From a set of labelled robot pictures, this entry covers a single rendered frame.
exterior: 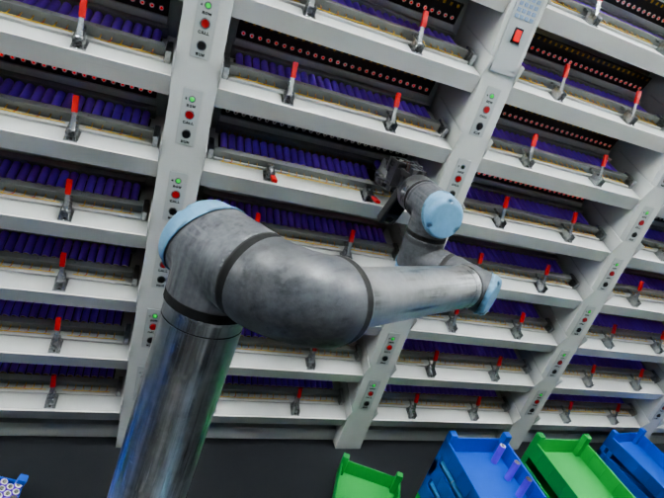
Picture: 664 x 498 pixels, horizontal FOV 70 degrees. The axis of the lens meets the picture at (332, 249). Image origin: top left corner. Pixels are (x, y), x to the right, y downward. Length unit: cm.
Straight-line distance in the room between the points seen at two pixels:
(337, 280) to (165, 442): 33
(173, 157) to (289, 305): 69
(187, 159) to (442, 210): 58
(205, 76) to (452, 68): 58
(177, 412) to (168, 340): 10
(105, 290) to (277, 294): 86
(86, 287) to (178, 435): 70
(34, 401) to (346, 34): 125
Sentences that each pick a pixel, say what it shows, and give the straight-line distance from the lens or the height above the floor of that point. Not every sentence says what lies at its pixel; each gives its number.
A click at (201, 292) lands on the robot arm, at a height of 92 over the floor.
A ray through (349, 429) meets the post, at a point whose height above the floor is 9.
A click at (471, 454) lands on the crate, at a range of 151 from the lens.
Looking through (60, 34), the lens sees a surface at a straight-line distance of 118.
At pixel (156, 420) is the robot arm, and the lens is 70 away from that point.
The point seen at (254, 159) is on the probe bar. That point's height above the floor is 92.
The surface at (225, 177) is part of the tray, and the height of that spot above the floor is 88.
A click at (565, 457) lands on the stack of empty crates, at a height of 32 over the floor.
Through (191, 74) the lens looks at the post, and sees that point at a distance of 111.
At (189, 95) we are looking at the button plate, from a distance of 111.
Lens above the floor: 122
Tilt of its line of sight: 22 degrees down
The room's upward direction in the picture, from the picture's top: 18 degrees clockwise
